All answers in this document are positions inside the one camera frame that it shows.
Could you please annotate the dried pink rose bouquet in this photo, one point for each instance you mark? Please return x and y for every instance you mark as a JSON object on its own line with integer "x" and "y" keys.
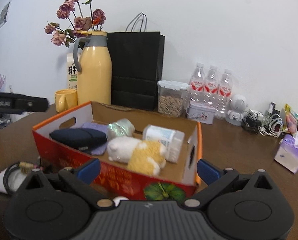
{"x": 82, "y": 22}

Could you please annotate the small brass object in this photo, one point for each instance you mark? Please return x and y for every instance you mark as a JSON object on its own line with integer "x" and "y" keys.
{"x": 27, "y": 167}

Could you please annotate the purple wall decal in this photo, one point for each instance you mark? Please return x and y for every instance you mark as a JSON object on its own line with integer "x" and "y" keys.
{"x": 0, "y": 80}

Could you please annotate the red label water bottle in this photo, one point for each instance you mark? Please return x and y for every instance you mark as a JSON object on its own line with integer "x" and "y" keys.
{"x": 225, "y": 87}
{"x": 197, "y": 80}
{"x": 212, "y": 82}

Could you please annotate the translucent cotton swab container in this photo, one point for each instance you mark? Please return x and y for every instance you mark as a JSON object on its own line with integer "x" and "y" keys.
{"x": 161, "y": 135}

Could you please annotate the clear seed container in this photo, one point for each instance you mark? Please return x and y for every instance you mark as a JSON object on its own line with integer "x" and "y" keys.
{"x": 170, "y": 102}

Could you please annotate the yellow thermos jug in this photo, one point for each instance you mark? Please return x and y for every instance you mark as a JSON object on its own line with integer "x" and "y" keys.
{"x": 93, "y": 75}

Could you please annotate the white tin box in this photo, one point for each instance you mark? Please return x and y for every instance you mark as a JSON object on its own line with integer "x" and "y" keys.
{"x": 201, "y": 113}

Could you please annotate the white and yellow plush toy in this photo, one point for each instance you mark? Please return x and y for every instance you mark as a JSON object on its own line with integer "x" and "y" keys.
{"x": 144, "y": 157}

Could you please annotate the purple tissue pack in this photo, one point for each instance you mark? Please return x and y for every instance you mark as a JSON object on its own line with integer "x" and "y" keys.
{"x": 289, "y": 155}

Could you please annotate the white milk carton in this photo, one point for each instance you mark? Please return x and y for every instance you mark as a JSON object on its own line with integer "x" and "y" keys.
{"x": 72, "y": 75}

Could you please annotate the wall poster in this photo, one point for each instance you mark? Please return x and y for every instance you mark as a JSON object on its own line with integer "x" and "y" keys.
{"x": 4, "y": 13}

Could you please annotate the purple burlap pouch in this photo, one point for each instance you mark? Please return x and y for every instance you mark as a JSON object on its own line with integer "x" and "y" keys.
{"x": 96, "y": 127}

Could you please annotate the white robot toy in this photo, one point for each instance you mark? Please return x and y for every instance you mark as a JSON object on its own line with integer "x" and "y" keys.
{"x": 239, "y": 103}

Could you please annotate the yellow snack packet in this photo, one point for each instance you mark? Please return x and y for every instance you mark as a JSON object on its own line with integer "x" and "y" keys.
{"x": 292, "y": 120}

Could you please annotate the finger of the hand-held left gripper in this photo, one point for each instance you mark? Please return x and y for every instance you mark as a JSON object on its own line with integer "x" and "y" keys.
{"x": 31, "y": 103}

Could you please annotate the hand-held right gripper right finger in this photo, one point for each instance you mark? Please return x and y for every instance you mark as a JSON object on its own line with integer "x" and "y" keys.
{"x": 207, "y": 171}

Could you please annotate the yellow mug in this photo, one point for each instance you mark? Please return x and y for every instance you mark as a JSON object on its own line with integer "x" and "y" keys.
{"x": 66, "y": 100}

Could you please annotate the red cardboard box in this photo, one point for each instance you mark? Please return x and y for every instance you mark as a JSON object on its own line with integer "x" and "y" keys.
{"x": 118, "y": 180}

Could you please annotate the black charger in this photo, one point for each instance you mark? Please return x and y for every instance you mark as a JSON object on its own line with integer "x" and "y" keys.
{"x": 272, "y": 108}

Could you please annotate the navy zip case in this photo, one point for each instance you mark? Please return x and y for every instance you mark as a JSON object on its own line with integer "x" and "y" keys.
{"x": 76, "y": 136}

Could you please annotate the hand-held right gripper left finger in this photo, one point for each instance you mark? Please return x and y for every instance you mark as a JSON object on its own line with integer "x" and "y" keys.
{"x": 90, "y": 170}

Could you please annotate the black paper bag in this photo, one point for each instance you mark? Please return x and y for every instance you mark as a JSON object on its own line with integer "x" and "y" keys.
{"x": 136, "y": 67}

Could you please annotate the iridescent plastic bag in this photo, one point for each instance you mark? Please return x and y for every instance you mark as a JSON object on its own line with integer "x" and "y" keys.
{"x": 120, "y": 128}

